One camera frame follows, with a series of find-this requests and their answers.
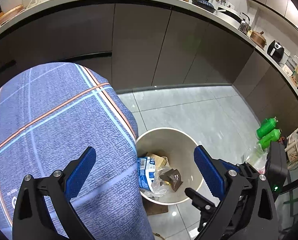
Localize dark brown wrapper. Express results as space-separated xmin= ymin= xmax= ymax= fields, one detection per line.
xmin=159 ymin=168 xmax=183 ymax=192

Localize brown cardboard box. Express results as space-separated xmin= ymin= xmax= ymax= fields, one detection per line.
xmin=146 ymin=153 xmax=170 ymax=170

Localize blue white tissue pack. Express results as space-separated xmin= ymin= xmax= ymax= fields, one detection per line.
xmin=137 ymin=157 xmax=156 ymax=192

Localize clear plastic bag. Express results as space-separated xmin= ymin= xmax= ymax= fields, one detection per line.
xmin=151 ymin=166 xmax=172 ymax=199

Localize white trash bin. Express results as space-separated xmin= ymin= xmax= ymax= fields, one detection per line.
xmin=136 ymin=127 xmax=204 ymax=205

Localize dark kitchen cabinets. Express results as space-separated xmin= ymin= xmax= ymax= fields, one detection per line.
xmin=0 ymin=3 xmax=298 ymax=133

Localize white kitchen countertop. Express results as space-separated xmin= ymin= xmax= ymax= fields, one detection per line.
xmin=0 ymin=0 xmax=298 ymax=97

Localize green thermos bottle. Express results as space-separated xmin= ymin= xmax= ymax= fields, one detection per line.
xmin=257 ymin=129 xmax=281 ymax=150
xmin=256 ymin=116 xmax=279 ymax=140

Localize blue plaid tablecloth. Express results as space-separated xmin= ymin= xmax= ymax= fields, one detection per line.
xmin=0 ymin=62 xmax=154 ymax=239

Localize black air fryer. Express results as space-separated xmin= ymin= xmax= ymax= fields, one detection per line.
xmin=267 ymin=40 xmax=285 ymax=63

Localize wooden pot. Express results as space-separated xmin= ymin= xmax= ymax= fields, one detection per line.
xmin=250 ymin=30 xmax=267 ymax=49

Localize metal kettle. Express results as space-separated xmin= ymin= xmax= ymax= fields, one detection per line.
xmin=238 ymin=12 xmax=251 ymax=35

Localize black frying pan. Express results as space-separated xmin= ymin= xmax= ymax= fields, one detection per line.
xmin=192 ymin=0 xmax=216 ymax=13

